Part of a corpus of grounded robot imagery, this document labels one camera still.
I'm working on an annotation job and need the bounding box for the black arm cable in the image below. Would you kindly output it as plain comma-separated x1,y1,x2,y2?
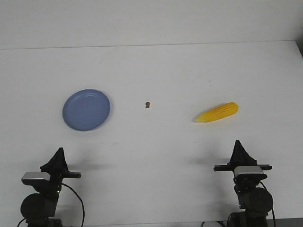
61,183,85,227
259,182,276,227

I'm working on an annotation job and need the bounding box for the yellow toy corn cob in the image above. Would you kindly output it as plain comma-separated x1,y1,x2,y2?
194,102,239,123

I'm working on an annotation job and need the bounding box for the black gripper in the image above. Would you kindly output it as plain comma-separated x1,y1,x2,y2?
40,148,81,189
214,140,272,172

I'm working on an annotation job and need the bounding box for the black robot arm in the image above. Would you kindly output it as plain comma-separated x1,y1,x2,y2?
214,140,274,227
20,147,85,227

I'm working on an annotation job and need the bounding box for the blue round plate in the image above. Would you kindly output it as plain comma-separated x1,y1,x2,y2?
62,89,111,131

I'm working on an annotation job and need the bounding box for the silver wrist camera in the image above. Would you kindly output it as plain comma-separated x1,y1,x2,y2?
233,166,264,177
21,172,51,186

